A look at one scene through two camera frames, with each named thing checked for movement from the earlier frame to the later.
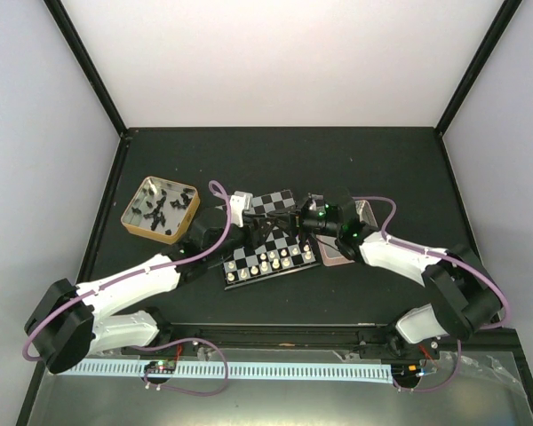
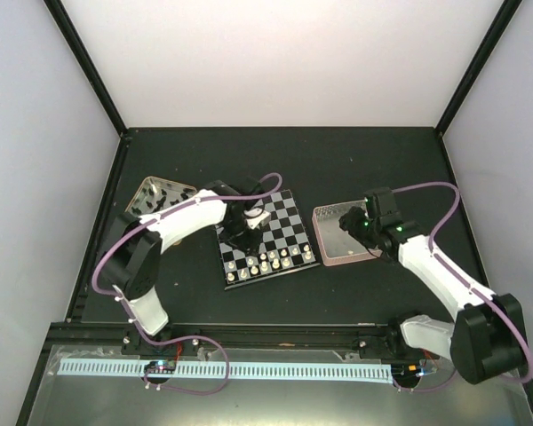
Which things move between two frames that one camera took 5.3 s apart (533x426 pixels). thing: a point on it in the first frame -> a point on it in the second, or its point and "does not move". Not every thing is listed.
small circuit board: (168, 365) does not move
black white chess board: (280, 254) does not move
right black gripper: (302, 209) -> (350, 222)
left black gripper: (257, 237) -> (247, 246)
